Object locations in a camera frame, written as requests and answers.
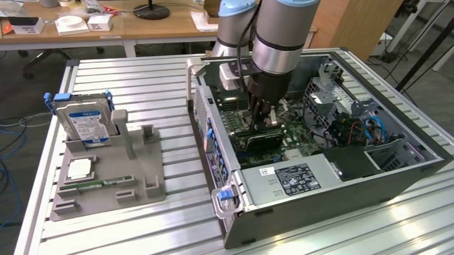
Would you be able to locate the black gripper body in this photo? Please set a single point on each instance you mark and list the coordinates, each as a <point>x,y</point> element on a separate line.
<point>270,87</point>

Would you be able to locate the graphics card with metal bracket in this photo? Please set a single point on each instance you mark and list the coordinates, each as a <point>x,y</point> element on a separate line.
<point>263,142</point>

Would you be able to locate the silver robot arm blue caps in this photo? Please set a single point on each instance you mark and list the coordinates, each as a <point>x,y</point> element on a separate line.
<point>283,26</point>

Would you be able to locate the CPU socket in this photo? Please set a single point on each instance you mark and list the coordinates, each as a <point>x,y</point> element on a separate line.
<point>243,117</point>

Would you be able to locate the metal socket cover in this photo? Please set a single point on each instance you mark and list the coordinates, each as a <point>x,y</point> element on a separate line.
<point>287,107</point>

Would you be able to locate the installed RAM stick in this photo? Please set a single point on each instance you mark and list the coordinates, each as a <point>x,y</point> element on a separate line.
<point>240,132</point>

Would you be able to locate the green motherboard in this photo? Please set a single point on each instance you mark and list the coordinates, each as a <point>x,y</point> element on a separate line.
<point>300,138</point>

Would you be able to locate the silver chipset heat sink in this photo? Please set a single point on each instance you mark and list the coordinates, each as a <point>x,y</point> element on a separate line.
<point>294,154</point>

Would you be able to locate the grey power supply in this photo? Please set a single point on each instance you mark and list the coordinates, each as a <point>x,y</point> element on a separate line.
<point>259,186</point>

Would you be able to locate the white paper stack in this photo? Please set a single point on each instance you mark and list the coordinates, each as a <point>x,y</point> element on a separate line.
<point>201,22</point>

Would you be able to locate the wooden cabinet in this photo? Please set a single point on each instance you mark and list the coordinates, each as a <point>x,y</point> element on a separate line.
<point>354,32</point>

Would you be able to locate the blue case latch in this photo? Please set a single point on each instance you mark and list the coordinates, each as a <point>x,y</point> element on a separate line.
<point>223,196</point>

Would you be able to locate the brown cardboard box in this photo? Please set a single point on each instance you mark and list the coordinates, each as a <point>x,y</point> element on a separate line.
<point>211,8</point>

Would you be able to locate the white box red dot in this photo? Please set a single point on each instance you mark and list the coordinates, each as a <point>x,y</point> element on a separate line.
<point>380,47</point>

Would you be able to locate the black floor block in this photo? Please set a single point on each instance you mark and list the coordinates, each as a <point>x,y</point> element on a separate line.
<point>390,58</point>

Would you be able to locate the grey metal drive cage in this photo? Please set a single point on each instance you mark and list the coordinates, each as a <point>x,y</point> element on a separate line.
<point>390,156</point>

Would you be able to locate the wooden desk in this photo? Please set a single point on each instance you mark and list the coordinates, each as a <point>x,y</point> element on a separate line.
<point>159,29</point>

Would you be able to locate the open black PC case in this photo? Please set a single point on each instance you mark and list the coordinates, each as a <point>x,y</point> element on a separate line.
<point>319,212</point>

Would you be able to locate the black lamp base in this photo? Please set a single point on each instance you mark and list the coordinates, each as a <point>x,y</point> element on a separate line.
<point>151,12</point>

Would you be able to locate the black tripod pole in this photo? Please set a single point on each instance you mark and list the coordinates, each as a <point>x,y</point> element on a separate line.
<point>426,54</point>

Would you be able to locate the grey parts rack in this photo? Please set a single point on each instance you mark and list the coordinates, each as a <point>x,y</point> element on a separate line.
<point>120,186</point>

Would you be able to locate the hard disk in blue carrier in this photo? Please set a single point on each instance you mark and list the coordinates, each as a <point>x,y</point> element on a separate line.
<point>84,125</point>

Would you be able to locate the green RAM stick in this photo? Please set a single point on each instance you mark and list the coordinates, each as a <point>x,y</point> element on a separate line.
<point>95,183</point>

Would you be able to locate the small white cardboard box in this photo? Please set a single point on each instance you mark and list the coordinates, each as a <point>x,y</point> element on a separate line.
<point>100,24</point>

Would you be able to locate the silver CPU chip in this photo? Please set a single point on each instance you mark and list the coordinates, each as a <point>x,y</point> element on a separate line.
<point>79,169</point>

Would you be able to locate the white box on desk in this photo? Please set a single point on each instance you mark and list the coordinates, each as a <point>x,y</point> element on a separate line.
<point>71,25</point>

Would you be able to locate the black office chair base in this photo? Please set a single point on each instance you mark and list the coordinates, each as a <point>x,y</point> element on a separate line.
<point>35,61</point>

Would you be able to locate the grey cup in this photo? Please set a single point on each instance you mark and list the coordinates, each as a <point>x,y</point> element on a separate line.
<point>48,3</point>

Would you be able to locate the white box black lid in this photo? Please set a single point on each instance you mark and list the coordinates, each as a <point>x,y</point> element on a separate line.
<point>27,29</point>

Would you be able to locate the orange box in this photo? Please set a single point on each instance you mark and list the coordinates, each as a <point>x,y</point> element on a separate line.
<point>5,29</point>

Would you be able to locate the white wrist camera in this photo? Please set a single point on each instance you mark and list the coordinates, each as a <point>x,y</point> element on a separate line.
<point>230,78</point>

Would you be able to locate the white table frame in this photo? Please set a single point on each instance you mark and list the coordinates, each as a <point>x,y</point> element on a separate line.
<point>403,26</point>

